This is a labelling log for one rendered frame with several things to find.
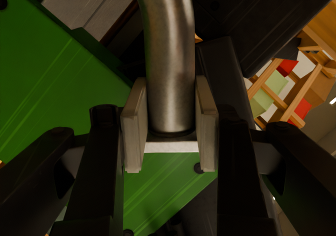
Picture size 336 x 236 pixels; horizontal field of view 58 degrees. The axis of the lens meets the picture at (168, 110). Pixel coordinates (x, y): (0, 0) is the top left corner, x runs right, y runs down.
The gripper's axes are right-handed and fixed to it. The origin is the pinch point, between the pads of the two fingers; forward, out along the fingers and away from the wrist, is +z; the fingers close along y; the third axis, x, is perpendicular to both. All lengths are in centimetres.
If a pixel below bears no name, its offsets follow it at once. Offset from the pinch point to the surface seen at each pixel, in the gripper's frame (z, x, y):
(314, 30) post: 74, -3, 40
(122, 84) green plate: 4.4, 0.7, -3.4
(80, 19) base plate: 57, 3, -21
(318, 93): 352, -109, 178
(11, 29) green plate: 4.5, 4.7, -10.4
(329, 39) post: 73, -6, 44
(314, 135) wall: 792, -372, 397
